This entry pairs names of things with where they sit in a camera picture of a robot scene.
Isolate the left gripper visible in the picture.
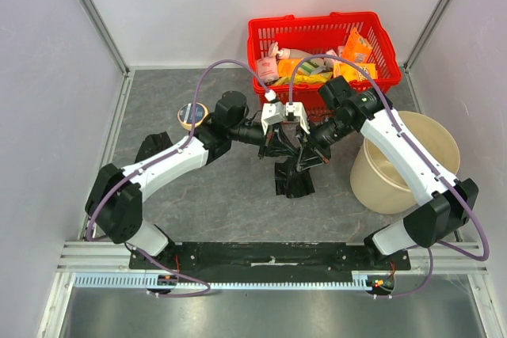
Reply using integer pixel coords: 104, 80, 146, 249
229, 120, 299, 161

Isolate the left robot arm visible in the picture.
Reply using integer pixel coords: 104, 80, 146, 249
85, 91, 285, 269

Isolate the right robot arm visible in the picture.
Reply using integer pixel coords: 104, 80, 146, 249
300, 77, 478, 270

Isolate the beige trash bin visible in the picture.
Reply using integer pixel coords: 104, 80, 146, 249
350, 111, 460, 215

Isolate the yellow snack bag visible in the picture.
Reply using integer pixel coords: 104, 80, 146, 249
272, 72, 333, 86

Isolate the pink pouch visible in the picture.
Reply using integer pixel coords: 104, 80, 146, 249
256, 56, 280, 84

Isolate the orange snack pack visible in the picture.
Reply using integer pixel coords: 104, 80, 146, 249
277, 59, 301, 78

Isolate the yellow snack box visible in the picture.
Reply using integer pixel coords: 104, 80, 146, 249
333, 62, 377, 82

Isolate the green yellow packet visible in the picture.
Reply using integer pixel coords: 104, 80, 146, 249
297, 58, 325, 76

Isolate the pink small packet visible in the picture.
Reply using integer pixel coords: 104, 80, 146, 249
323, 49, 340, 70

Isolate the pink capped bottle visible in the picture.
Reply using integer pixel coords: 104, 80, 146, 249
268, 42, 324, 66

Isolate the masking tape roll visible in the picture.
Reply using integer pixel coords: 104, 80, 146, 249
177, 103, 209, 131

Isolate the orange carton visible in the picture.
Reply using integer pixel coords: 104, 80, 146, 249
341, 28, 373, 63

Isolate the red plastic basket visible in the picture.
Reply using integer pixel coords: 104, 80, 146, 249
246, 11, 402, 123

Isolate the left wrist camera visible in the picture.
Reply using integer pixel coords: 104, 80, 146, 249
261, 89, 285, 135

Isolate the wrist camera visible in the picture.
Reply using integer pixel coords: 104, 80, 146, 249
261, 89, 285, 135
284, 102, 310, 134

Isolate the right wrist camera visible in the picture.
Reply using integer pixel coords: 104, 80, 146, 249
284, 102, 310, 134

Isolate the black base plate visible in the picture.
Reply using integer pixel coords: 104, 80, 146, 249
128, 241, 413, 284

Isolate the slotted cable duct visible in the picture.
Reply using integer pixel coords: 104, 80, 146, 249
74, 272, 378, 291

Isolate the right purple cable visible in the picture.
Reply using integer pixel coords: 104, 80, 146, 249
288, 54, 490, 301

